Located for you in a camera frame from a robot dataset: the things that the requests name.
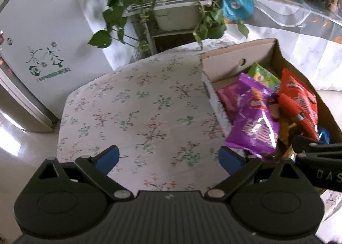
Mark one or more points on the orange-red snack packet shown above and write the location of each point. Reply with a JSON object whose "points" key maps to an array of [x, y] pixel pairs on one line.
{"points": [[296, 88]]}

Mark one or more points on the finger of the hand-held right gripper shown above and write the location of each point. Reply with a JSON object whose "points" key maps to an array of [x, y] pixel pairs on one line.
{"points": [[307, 145], [296, 118]]}

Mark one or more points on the clear plastic table cover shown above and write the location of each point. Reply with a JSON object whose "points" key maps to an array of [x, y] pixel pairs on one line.
{"points": [[294, 16]]}

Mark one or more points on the green snack packet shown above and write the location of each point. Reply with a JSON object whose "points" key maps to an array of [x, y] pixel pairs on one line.
{"points": [[263, 75]]}

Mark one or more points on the blue round plastic object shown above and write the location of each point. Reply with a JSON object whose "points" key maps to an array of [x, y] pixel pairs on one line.
{"points": [[237, 8]]}

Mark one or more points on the purple snack bag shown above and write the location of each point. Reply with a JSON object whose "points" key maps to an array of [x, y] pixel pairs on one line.
{"points": [[253, 126]]}

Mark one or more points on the pink snack packet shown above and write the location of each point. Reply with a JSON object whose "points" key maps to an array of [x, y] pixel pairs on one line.
{"points": [[228, 96]]}

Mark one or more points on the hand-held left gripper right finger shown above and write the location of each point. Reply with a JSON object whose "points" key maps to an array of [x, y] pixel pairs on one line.
{"points": [[229, 161]]}

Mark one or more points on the cardboard box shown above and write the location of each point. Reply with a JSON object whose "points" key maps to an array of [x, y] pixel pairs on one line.
{"points": [[227, 56]]}

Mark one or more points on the floral tablecloth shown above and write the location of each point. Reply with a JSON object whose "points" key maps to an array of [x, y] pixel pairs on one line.
{"points": [[133, 105]]}

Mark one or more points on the white refrigerator with tree print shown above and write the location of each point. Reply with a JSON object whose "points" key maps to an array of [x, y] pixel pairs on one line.
{"points": [[66, 32]]}

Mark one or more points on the white metal plant stand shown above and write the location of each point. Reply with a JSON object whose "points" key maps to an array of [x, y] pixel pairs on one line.
{"points": [[151, 43]]}

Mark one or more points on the white rectangular planter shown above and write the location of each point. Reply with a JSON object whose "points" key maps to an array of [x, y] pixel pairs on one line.
{"points": [[176, 18]]}

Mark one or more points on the dark blue snack bag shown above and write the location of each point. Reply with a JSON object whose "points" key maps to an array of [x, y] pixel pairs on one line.
{"points": [[323, 135]]}

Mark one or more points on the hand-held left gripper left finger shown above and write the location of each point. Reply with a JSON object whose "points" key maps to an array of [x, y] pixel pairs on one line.
{"points": [[108, 159]]}

